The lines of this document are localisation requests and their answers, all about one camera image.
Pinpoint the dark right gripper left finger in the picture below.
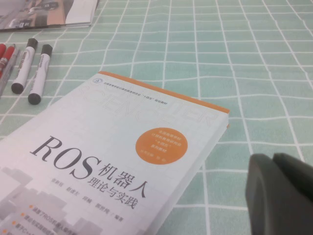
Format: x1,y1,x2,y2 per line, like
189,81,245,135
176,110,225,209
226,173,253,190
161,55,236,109
246,153,313,235

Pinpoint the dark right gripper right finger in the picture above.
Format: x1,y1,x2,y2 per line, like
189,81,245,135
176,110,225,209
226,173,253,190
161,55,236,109
272,152,313,196

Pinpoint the clear grey pen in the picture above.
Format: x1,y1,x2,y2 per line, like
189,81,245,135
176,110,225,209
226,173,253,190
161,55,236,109
0,47,22,99

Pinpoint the green checked tablecloth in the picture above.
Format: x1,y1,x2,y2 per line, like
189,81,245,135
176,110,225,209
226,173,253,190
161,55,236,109
0,0,313,235

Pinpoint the white orange ROS book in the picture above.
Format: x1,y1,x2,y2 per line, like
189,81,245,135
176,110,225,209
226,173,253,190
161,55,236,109
0,70,230,235

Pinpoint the whiteboard marker small print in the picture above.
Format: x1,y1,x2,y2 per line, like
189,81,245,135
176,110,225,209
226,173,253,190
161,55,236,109
27,44,53,105

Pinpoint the white brochure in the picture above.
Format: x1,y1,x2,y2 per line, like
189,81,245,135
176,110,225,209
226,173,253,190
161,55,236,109
0,14,98,33

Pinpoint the whiteboard marker bold print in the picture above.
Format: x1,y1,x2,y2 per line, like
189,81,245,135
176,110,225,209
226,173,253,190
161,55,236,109
11,38,39,95

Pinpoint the brochure with office photo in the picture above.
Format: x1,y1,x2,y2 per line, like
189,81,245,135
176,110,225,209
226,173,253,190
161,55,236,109
0,0,100,30

